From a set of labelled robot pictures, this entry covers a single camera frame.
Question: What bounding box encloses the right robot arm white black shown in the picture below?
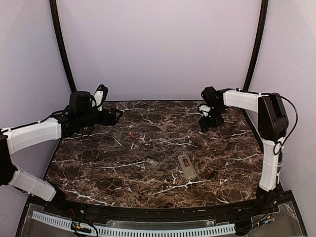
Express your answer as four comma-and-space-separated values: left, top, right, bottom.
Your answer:
197, 86, 290, 193

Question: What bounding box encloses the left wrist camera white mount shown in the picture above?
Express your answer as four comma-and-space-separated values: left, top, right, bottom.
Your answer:
91, 84, 108, 111

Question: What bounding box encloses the black frame post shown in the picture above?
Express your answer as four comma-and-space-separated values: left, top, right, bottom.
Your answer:
242, 0, 269, 91
49, 0, 77, 92

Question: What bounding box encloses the right black frame post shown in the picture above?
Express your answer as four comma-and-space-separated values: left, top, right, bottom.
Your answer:
242, 0, 269, 91

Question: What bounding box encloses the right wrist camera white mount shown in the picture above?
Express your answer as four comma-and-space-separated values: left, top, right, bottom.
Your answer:
197, 104, 213, 117

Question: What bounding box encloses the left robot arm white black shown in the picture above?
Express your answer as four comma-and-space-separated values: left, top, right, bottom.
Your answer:
0, 85, 123, 215

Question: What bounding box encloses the grey battery cover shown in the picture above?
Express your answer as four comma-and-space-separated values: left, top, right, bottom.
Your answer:
146, 158, 159, 166

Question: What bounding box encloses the left black frame post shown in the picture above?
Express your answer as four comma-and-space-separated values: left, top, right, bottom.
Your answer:
49, 0, 77, 92

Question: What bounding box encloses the black front rail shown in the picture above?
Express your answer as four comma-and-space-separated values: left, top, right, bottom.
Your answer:
27, 190, 294, 224

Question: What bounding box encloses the white slotted cable duct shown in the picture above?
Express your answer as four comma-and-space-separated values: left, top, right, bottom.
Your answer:
32, 211, 236, 237

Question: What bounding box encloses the white remote control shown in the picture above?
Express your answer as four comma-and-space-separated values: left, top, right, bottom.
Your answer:
177, 154, 197, 180

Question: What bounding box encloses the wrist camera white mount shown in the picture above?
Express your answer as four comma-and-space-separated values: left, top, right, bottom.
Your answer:
197, 104, 213, 117
91, 84, 108, 111

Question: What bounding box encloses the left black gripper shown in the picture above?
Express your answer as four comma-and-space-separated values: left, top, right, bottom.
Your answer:
78, 107, 123, 128

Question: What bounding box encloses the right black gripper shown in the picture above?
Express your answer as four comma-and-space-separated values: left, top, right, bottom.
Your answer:
198, 105, 225, 133

